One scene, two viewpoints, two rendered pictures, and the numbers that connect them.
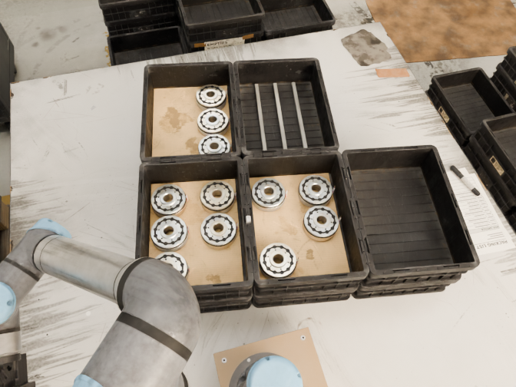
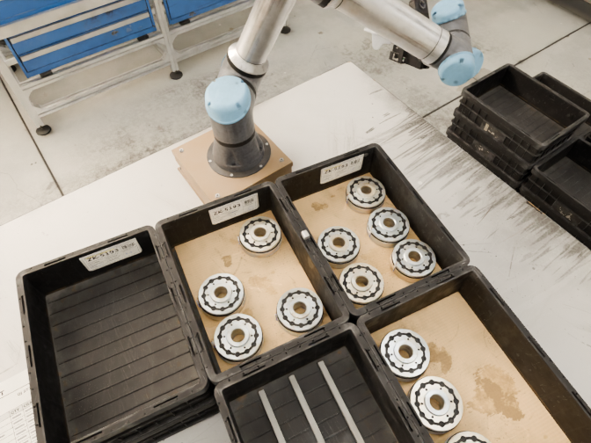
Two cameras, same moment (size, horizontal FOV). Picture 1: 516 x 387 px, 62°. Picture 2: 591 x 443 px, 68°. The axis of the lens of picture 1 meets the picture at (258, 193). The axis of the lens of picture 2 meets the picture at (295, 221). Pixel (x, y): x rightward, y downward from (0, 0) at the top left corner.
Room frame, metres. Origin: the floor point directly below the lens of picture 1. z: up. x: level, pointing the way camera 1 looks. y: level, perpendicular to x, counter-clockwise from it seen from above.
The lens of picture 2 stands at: (1.02, -0.15, 1.76)
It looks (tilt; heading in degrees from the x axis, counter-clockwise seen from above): 56 degrees down; 164
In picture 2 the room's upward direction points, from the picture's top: straight up
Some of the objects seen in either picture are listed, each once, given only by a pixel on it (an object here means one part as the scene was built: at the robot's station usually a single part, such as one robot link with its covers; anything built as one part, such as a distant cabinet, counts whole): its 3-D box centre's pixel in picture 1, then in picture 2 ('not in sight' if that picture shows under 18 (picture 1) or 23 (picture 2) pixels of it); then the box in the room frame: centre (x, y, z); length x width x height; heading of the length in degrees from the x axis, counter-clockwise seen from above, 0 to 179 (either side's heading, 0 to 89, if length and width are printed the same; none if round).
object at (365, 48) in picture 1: (365, 46); not in sight; (1.52, -0.42, 0.71); 0.22 x 0.19 x 0.01; 20
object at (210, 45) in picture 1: (224, 51); not in sight; (1.76, 0.23, 0.41); 0.31 x 0.02 x 0.16; 110
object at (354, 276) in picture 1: (301, 213); (246, 270); (0.56, -0.12, 0.92); 0.40 x 0.30 x 0.02; 9
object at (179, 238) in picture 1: (169, 231); (389, 224); (0.50, 0.24, 0.86); 0.10 x 0.10 x 0.01
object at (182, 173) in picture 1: (194, 229); (363, 232); (0.51, 0.17, 0.87); 0.40 x 0.30 x 0.11; 9
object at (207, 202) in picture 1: (216, 194); (361, 282); (0.64, 0.12, 0.86); 0.10 x 0.10 x 0.01
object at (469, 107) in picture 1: (465, 113); not in sight; (1.59, -1.07, 0.26); 0.40 x 0.30 x 0.23; 20
